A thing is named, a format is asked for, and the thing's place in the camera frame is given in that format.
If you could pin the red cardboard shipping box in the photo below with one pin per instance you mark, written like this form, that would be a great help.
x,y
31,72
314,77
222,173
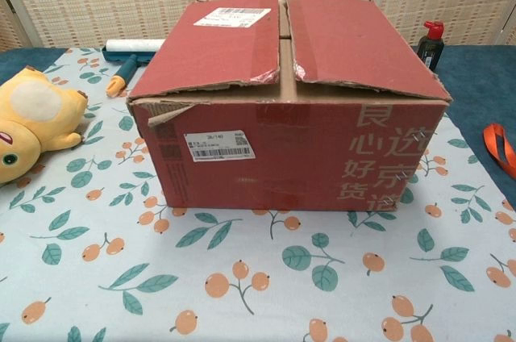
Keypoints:
x,y
282,148

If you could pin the floral fruit print tablecloth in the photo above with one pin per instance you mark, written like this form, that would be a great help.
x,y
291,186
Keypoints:
x,y
258,277

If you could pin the teal lint roller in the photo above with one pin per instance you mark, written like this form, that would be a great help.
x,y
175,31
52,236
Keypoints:
x,y
129,49

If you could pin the black ink bottle red cap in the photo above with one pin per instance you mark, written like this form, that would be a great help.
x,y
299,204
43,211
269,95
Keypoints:
x,y
431,49

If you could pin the yellow plush toy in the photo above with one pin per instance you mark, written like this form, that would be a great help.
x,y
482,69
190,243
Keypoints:
x,y
40,116

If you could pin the dark blue table cover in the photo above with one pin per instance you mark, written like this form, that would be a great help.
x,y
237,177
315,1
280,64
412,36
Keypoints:
x,y
475,88

